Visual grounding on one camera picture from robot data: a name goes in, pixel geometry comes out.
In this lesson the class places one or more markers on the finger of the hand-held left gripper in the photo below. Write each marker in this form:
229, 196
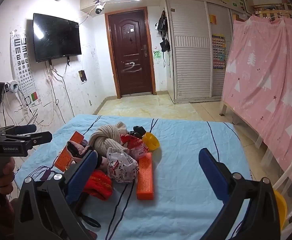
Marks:
23, 129
40, 137

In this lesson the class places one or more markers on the red snack packet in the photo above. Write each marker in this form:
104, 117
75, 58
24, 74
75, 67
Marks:
136, 146

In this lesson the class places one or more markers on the eye chart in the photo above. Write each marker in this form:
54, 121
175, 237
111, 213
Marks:
23, 62

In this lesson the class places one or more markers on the orange yellow sticker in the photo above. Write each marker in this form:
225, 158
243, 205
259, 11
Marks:
212, 19

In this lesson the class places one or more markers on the small black hanging bag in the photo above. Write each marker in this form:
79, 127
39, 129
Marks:
165, 45

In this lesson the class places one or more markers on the light blue bed sheet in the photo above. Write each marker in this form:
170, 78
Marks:
186, 135

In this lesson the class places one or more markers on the brown door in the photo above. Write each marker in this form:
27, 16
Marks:
131, 52

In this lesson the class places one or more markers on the pink and black glove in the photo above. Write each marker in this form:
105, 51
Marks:
77, 149

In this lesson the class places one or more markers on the long orange box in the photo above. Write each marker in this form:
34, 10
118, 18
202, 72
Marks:
145, 180

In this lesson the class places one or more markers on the dark wall picture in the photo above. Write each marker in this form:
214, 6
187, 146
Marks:
82, 76

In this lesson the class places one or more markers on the white slatted wardrobe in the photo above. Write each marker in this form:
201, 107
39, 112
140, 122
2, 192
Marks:
191, 60

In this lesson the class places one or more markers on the person's left hand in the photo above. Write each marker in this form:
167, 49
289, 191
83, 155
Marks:
6, 175

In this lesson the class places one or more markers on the yellow plastic basin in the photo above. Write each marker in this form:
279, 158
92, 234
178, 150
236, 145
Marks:
280, 210

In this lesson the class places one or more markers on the green wall sticker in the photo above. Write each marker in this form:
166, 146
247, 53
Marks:
157, 54

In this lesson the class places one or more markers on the white security camera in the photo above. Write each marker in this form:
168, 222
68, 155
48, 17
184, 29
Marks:
99, 8

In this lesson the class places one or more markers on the black wall television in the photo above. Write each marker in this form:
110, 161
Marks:
57, 37

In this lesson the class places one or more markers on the black cloth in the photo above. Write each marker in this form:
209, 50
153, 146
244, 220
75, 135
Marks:
139, 130

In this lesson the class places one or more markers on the beige knit scarf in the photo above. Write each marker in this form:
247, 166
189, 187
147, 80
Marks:
106, 137

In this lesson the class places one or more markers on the pink tree-print curtain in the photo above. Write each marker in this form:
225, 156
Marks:
265, 80

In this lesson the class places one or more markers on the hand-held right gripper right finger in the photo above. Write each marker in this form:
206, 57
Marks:
209, 170

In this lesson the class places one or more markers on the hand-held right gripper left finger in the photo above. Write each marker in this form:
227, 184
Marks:
82, 177

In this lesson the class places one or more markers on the small yellow bowl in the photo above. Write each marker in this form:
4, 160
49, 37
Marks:
152, 142

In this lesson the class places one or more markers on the white printed plastic bag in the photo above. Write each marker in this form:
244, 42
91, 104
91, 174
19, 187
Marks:
121, 167

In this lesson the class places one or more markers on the colourful wardrobe poster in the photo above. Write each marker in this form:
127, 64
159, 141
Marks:
218, 52

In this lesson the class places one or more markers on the small orange box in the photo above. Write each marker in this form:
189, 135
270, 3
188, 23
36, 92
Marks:
76, 137

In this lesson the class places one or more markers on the flat orange box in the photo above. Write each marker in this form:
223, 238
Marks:
63, 160

